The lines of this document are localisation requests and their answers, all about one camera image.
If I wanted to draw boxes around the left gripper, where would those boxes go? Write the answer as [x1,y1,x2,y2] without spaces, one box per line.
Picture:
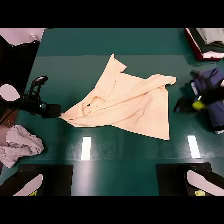
[41,103,63,120]

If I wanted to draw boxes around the cream shirt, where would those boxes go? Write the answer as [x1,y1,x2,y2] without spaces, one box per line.
[59,53,178,141]

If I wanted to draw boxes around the light grey garment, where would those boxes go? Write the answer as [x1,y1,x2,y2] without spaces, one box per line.
[0,124,45,169]

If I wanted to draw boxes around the navy blue garment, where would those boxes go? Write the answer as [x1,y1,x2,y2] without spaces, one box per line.
[189,67,224,135]

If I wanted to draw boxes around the dark green garment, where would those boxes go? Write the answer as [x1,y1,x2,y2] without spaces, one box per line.
[190,30,224,54]

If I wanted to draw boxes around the white garment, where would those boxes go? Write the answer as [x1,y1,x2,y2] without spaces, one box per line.
[195,27,224,60]

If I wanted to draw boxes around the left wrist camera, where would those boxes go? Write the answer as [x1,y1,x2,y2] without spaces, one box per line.
[27,75,50,101]

